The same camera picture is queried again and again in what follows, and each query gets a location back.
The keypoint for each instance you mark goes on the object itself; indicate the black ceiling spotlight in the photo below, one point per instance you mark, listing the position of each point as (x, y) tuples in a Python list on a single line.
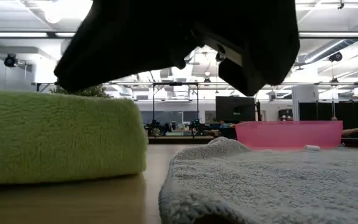
[(10, 60), (335, 57)]

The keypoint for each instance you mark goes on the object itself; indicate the grey microfiber towel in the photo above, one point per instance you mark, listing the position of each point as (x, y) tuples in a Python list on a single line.
[(275, 186)]

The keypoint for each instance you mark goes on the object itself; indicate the black computer monitor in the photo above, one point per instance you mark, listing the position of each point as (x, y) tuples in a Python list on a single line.
[(235, 109)]

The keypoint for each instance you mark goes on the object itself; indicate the black background robot arm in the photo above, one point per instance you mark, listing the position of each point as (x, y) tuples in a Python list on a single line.
[(199, 127), (157, 127)]

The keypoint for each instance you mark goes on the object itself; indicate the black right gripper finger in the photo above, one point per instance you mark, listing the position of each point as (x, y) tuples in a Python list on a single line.
[(247, 81), (126, 40)]

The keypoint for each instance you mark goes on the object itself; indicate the black metal frame stand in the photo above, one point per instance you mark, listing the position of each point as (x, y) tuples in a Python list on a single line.
[(175, 84)]

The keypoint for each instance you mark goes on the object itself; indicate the green microfiber towel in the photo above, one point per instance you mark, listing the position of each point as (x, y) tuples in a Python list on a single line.
[(57, 137)]

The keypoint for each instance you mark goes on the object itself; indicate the small white cylinder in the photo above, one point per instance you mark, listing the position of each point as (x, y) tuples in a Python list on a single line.
[(312, 148)]

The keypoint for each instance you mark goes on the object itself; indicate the green bushy plant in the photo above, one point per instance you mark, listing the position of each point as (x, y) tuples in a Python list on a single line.
[(89, 92)]

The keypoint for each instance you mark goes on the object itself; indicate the person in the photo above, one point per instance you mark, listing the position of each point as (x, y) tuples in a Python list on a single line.
[(353, 131)]

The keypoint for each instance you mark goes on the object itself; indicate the pink translucent plastic basket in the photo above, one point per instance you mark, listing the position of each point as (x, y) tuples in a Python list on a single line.
[(291, 133)]

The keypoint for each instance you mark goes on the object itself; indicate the black partition panels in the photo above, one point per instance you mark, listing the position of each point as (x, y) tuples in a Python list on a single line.
[(322, 111)]

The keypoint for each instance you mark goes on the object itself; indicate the black box appliance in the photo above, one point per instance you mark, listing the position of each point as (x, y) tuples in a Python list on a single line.
[(286, 115)]

